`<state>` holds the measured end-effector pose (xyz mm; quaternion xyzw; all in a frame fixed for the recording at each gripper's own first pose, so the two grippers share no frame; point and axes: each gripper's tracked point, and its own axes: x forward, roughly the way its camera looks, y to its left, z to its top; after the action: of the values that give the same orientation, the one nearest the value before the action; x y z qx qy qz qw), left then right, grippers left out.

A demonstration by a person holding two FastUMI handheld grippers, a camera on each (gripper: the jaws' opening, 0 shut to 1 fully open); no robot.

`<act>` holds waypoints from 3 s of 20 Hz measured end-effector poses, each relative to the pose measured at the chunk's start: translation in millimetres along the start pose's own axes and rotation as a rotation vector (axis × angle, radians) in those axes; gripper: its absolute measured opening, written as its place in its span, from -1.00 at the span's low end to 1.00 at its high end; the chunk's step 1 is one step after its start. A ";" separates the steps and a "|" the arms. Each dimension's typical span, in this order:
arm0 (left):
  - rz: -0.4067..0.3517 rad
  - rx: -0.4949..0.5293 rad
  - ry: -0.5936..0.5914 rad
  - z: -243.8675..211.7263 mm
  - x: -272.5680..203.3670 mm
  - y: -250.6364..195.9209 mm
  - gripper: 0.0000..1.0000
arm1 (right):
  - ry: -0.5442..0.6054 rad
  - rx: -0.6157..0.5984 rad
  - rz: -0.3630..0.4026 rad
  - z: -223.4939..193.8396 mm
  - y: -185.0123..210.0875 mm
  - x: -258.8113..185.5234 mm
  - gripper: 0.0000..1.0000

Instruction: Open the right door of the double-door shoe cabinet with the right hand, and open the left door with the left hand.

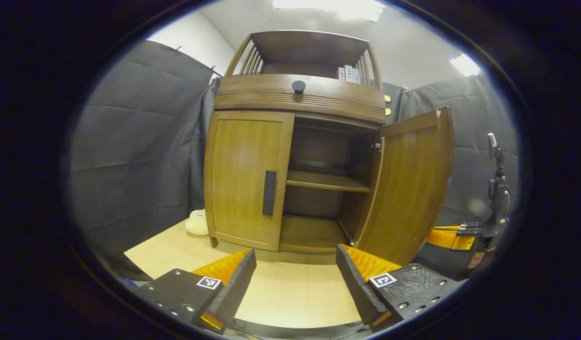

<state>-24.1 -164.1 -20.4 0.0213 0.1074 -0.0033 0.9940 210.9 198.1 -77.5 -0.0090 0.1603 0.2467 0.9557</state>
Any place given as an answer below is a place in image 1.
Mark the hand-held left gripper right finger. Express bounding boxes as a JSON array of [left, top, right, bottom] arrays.
[[336, 244, 466, 331]]

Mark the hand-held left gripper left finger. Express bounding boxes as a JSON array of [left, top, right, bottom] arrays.
[[130, 248, 257, 335]]

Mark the wooden shoe cabinet door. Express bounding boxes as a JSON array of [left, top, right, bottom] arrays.
[[354, 107, 455, 267], [205, 110, 295, 252]]

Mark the black door handle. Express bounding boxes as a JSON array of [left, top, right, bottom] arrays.
[[263, 170, 277, 217]]

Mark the wooden double-door shoe cabinet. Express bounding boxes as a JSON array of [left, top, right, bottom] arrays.
[[203, 29, 455, 267]]

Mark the wooden cabinet inner shelf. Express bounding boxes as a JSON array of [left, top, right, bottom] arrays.
[[286, 169, 370, 193]]

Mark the white plush toy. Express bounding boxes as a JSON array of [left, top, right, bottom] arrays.
[[185, 209, 210, 236]]

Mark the small ceiling light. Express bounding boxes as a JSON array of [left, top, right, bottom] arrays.
[[450, 53, 481, 77]]

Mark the black backdrop cloth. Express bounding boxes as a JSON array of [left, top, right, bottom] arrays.
[[68, 40, 520, 279]]

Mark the large ceiling light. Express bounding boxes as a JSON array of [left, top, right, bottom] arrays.
[[272, 0, 385, 22]]

